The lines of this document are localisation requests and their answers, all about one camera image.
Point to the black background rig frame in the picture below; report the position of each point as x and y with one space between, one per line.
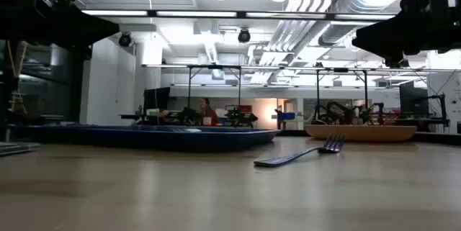
318 90
189 87

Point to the round black ceiling spotlight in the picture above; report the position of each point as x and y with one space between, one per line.
125 40
243 36

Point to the black background robot arm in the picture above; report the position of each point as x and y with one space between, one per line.
342 114
239 117

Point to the overhead frame bar with lights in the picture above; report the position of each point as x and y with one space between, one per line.
241 14

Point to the tan round plate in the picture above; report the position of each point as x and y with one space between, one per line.
360 134

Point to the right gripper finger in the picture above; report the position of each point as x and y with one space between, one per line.
381 38

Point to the blue plastic tray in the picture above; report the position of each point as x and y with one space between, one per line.
151 139

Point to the grey flat base plate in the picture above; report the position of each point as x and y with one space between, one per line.
16 148

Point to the blue storage bin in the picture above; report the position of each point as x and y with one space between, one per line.
286 116

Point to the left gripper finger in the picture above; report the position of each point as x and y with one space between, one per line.
97 29

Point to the black computer monitor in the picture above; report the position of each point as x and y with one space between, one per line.
414 98
157 100

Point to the metal fork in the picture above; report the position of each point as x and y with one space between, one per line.
288 158

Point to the person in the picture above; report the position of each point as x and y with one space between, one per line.
208 114

